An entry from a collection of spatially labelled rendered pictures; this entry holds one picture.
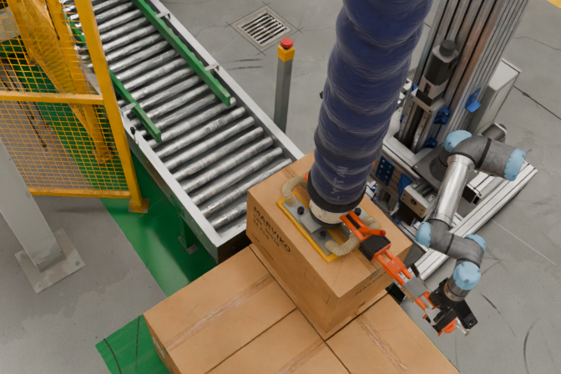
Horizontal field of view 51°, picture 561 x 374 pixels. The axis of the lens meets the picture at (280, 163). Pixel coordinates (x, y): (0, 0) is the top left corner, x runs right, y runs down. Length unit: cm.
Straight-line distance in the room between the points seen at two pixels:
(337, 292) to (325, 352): 54
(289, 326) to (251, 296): 23
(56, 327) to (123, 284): 41
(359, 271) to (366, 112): 82
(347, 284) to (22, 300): 198
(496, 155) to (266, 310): 130
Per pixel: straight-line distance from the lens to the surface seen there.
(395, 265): 227
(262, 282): 291
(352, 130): 184
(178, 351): 281
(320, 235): 238
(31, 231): 334
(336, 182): 208
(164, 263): 358
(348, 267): 239
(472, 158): 217
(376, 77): 167
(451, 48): 251
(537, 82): 492
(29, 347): 356
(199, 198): 313
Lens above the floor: 321
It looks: 55 degrees down
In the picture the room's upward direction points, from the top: 5 degrees clockwise
